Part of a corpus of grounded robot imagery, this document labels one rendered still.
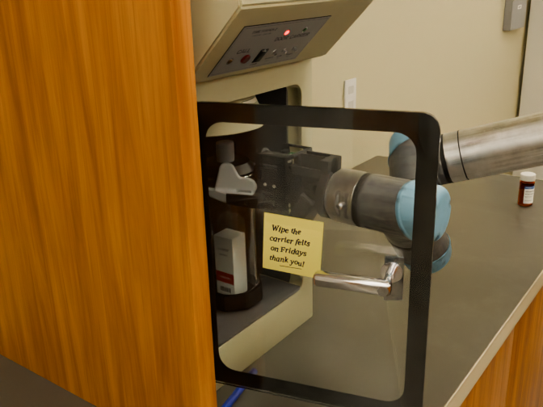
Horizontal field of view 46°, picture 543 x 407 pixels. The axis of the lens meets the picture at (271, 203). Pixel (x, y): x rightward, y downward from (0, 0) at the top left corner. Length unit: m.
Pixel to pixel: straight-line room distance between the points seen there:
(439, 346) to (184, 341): 0.49
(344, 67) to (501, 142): 1.12
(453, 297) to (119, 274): 0.69
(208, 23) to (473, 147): 0.43
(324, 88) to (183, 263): 1.25
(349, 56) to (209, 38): 1.32
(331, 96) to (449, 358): 1.07
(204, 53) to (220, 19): 0.05
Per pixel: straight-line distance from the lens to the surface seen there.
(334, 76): 1.96
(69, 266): 0.92
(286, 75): 0.99
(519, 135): 0.95
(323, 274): 0.74
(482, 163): 0.96
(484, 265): 1.43
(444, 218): 0.85
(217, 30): 0.73
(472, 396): 1.25
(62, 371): 1.05
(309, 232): 0.77
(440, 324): 1.19
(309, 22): 0.87
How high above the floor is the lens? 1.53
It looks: 20 degrees down
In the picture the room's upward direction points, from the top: 2 degrees counter-clockwise
